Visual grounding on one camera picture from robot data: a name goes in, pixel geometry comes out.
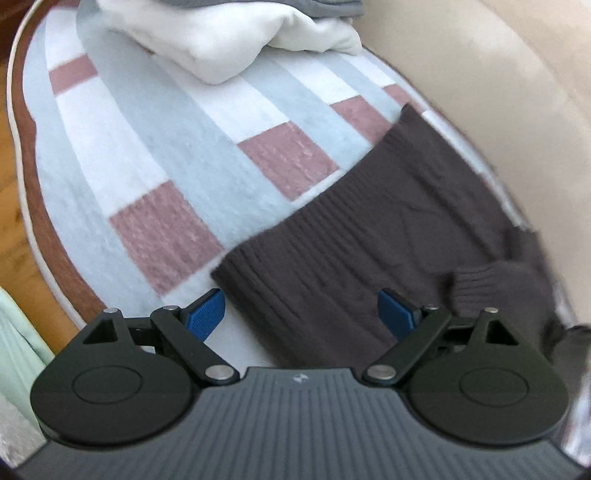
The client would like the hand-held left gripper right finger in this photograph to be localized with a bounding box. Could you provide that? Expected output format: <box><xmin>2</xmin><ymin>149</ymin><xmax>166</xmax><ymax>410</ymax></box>
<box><xmin>362</xmin><ymin>289</ymin><xmax>518</xmax><ymax>387</ymax></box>

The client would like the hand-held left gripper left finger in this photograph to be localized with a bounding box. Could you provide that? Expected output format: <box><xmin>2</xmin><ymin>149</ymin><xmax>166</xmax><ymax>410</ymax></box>
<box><xmin>83</xmin><ymin>288</ymin><xmax>239</xmax><ymax>387</ymax></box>

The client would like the dark brown knit sweater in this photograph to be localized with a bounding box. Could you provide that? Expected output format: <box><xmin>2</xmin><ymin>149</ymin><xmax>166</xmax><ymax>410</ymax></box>
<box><xmin>211</xmin><ymin>104</ymin><xmax>570</xmax><ymax>370</ymax></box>

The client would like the checked blanket with cartoon print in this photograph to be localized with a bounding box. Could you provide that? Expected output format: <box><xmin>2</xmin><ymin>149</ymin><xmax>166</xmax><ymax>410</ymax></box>
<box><xmin>7</xmin><ymin>0</ymin><xmax>591</xmax><ymax>365</ymax></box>

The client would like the mint green garment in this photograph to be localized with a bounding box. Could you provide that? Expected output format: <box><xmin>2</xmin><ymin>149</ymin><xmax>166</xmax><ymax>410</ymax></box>
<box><xmin>0</xmin><ymin>288</ymin><xmax>55</xmax><ymax>422</ymax></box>

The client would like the light grey garment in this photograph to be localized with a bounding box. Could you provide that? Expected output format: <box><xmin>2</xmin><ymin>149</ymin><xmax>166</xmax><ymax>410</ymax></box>
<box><xmin>0</xmin><ymin>405</ymin><xmax>45</xmax><ymax>468</ymax></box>

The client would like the folded white garment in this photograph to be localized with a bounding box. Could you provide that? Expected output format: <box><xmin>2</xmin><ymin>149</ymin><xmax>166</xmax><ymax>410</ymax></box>
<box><xmin>95</xmin><ymin>0</ymin><xmax>363</xmax><ymax>86</ymax></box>

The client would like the folded grey garment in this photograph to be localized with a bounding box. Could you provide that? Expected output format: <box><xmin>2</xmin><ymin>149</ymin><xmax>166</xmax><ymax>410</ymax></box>
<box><xmin>272</xmin><ymin>0</ymin><xmax>365</xmax><ymax>18</ymax></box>

